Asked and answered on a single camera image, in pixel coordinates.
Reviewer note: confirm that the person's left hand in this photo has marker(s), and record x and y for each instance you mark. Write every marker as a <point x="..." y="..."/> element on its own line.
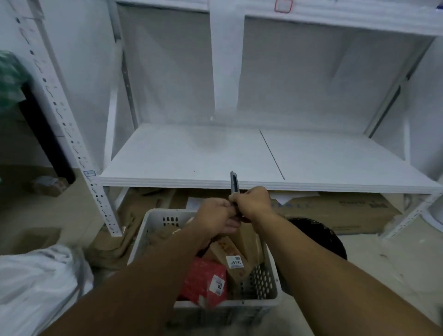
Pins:
<point x="214" y="216"/>

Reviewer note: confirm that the person's right hand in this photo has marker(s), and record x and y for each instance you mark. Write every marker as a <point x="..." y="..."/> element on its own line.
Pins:
<point x="254" y="202"/>

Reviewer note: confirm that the person's right fingers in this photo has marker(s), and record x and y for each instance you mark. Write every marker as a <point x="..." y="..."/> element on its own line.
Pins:
<point x="237" y="200"/>

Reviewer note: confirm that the person's left fingers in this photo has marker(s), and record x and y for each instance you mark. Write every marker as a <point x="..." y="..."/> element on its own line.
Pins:
<point x="231" y="218"/>

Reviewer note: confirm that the dark utility knife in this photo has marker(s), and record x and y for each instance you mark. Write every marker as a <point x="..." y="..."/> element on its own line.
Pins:
<point x="234" y="185"/>

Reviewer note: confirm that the person's left forearm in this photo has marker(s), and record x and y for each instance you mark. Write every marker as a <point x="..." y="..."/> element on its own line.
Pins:
<point x="145" y="287"/>

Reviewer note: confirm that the person's right forearm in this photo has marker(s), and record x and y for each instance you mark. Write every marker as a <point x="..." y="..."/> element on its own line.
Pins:
<point x="332" y="277"/>

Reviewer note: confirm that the brown cardboard box with label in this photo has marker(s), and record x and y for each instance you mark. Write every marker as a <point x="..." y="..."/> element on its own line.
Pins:
<point x="232" y="258"/>

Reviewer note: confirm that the red cardboard box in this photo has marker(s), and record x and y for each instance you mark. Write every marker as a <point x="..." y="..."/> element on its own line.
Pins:
<point x="204" y="282"/>

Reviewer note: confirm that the white plastic crate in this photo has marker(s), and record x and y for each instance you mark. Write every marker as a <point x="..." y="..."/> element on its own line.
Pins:
<point x="252" y="287"/>

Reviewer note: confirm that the black round bin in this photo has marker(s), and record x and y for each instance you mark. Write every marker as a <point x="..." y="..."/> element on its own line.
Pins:
<point x="325" y="235"/>

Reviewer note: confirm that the white metal shelving rack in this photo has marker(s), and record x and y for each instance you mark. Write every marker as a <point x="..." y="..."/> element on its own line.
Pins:
<point x="263" y="104"/>

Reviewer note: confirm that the flattened brown cardboard box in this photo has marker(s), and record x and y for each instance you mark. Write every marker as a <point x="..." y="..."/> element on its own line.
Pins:
<point x="346" y="211"/>

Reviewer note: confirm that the torn brown cardboard sheet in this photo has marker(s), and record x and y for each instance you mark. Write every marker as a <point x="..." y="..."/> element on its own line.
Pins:
<point x="121" y="228"/>

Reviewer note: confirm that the black table leg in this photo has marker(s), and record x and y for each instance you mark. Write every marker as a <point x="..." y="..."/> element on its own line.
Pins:
<point x="45" y="135"/>

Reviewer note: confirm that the white plastic bag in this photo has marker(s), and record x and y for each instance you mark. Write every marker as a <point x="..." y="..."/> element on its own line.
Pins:
<point x="34" y="287"/>

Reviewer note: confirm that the green plastic bag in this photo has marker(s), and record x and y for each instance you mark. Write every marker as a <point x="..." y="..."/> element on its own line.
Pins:
<point x="10" y="79"/>

